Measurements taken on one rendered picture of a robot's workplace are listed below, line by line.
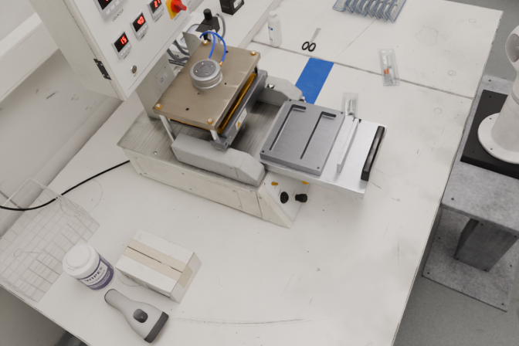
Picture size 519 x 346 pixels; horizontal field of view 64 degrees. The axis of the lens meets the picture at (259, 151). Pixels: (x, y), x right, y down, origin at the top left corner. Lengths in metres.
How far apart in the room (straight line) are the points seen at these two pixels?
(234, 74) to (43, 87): 0.64
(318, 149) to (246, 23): 0.84
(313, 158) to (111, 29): 0.56
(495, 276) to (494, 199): 0.78
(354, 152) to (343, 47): 0.69
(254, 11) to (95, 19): 1.00
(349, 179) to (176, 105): 0.47
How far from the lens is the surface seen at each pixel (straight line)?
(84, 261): 1.18
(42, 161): 1.55
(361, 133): 1.13
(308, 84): 1.56
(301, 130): 1.10
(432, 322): 1.97
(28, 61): 1.35
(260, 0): 1.90
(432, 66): 1.66
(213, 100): 1.06
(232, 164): 1.06
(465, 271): 2.06
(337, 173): 1.06
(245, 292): 1.18
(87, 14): 0.94
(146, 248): 1.20
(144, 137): 1.28
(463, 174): 1.38
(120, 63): 1.03
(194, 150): 1.11
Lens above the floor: 1.86
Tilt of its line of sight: 54 degrees down
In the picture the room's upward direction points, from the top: 12 degrees counter-clockwise
